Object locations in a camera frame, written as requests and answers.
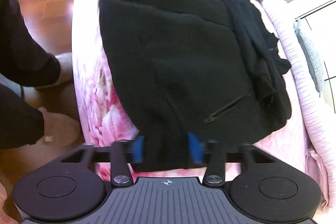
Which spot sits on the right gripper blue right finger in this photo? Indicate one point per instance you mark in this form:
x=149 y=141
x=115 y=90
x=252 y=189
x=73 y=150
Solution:
x=212 y=156

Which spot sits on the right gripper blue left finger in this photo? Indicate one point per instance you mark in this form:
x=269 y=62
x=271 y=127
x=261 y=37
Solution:
x=123 y=153

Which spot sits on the black zip fleece jacket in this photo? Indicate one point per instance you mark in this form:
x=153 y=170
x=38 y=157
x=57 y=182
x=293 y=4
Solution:
x=204 y=67

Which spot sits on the pink rose bed blanket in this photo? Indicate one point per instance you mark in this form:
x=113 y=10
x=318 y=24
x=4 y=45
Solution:
x=102 y=117

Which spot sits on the beige fuzzy slipper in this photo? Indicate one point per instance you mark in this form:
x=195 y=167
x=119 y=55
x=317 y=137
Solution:
x=59 y=129

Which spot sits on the striped lilac duvet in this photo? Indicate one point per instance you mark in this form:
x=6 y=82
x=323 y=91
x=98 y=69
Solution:
x=318 y=119

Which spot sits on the person leg black trousers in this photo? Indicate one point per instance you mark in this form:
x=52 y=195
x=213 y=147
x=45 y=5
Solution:
x=26 y=63

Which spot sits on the grey knitted pillow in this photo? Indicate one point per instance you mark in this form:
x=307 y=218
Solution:
x=309 y=45

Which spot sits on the white wardrobe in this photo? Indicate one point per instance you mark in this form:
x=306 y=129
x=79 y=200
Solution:
x=321 y=22

